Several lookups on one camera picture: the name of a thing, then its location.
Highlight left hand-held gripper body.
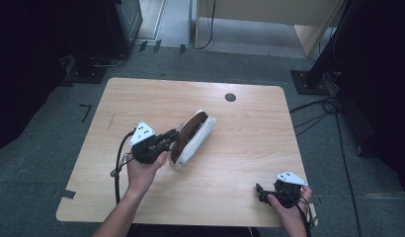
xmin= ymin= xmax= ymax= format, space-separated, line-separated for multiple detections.
xmin=128 ymin=120 xmax=169 ymax=165

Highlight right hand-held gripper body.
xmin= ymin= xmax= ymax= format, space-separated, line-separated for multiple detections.
xmin=272 ymin=170 xmax=309 ymax=209

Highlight white and brown pencil case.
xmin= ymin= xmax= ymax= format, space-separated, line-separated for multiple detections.
xmin=169 ymin=109 xmax=218 ymax=170

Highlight person's right hand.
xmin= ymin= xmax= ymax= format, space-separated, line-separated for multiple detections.
xmin=267 ymin=186 xmax=313 ymax=232

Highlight person's left hand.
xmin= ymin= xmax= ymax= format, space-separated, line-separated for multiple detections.
xmin=124 ymin=150 xmax=170 ymax=197

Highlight black tape strip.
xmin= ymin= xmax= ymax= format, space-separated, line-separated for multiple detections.
xmin=53 ymin=189 xmax=77 ymax=199

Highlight black cabinet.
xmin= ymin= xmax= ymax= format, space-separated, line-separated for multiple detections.
xmin=104 ymin=0 xmax=144 ymax=57

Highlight black metal stand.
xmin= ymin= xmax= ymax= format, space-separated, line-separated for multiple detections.
xmin=290 ymin=0 xmax=357 ymax=97

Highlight dark curtain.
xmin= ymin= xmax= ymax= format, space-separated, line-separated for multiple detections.
xmin=335 ymin=0 xmax=405 ymax=205
xmin=0 ymin=0 xmax=108 ymax=154

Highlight light wooden desk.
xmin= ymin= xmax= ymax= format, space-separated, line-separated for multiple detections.
xmin=194 ymin=0 xmax=345 ymax=59

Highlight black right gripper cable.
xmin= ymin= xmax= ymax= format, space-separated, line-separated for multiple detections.
xmin=283 ymin=186 xmax=318 ymax=237

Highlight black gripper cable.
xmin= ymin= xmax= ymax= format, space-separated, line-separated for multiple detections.
xmin=283 ymin=186 xmax=318 ymax=237
xmin=110 ymin=130 xmax=136 ymax=205

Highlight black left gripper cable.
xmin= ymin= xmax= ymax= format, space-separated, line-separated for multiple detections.
xmin=110 ymin=130 xmax=136 ymax=205

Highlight long thin black floor cable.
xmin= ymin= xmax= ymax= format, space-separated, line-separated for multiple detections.
xmin=334 ymin=112 xmax=364 ymax=237

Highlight black floor cables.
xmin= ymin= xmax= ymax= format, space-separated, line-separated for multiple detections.
xmin=288 ymin=96 xmax=341 ymax=138

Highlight black stand base plate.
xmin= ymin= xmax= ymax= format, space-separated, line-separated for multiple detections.
xmin=65 ymin=54 xmax=109 ymax=85

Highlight black hanging cable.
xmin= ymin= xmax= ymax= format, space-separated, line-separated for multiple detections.
xmin=195 ymin=0 xmax=216 ymax=50

